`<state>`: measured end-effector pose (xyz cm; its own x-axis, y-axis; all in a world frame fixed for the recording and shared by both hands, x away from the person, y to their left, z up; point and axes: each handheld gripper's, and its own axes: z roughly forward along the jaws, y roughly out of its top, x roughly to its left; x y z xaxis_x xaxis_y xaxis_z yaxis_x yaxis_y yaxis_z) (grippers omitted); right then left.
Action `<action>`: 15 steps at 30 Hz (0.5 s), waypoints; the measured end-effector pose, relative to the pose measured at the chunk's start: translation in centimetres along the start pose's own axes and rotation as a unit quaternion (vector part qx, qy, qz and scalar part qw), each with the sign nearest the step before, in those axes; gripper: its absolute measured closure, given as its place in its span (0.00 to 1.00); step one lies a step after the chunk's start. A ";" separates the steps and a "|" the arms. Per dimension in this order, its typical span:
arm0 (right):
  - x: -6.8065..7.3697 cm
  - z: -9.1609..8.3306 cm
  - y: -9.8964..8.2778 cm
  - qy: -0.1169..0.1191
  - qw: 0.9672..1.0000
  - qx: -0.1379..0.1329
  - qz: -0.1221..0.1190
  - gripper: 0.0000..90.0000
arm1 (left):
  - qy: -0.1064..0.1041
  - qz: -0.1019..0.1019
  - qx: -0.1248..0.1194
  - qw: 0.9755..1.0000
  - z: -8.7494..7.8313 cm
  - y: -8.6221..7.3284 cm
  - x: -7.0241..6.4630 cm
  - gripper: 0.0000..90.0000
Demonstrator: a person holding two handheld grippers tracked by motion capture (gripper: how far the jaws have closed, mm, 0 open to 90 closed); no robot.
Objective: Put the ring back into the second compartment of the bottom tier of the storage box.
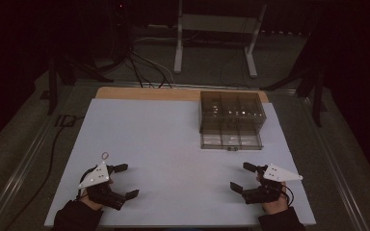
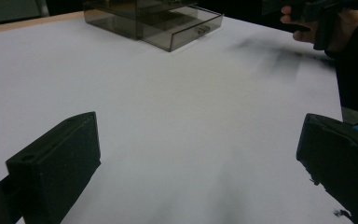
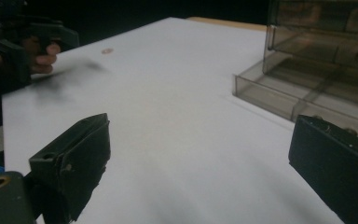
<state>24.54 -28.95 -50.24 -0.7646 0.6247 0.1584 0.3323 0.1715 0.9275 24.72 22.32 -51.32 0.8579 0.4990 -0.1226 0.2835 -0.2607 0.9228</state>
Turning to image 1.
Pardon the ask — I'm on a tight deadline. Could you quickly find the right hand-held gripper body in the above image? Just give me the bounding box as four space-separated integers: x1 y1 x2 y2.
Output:
241 163 304 205

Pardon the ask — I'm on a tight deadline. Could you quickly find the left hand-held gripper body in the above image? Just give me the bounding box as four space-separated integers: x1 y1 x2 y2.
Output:
77 161 128 212

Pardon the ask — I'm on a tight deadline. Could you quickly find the clear plastic drawer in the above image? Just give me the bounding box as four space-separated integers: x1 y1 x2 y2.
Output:
199 124 265 151

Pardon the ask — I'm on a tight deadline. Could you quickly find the clear plastic drawer box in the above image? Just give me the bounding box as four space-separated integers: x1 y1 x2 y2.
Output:
198 90 268 135

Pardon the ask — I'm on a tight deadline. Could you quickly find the person's left hand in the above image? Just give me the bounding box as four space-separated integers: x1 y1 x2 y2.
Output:
80 188 106 212

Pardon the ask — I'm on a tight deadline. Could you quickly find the person's right hand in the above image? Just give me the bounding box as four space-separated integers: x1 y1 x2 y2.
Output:
255 172 289 216

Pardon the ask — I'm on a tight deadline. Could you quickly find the white table cover sheet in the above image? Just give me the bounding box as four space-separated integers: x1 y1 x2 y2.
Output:
43 97 317 228

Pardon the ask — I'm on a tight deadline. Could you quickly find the black tripod stand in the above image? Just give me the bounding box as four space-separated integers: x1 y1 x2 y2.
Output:
259 62 330 128

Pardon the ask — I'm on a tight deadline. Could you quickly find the white metal stand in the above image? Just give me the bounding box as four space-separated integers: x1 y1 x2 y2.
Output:
172 0 269 79

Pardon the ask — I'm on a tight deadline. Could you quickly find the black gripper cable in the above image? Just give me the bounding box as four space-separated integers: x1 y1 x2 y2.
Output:
280 183 296 207
75 167 97 201

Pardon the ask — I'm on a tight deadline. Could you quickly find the black floor cable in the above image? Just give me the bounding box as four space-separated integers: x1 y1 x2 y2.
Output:
4 115 85 230

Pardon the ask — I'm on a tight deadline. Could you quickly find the metal floor rail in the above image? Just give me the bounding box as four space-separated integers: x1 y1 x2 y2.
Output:
0 114 62 231
297 94 370 231

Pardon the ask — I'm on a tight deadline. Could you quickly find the bundle of floor cables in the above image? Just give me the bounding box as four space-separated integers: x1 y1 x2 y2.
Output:
121 35 177 90

